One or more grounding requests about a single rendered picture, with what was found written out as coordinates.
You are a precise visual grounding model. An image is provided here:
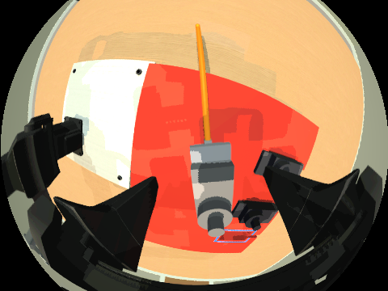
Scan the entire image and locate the red flat platform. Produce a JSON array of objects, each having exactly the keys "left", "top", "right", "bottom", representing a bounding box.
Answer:
[{"left": 130, "top": 64, "right": 319, "bottom": 253}]

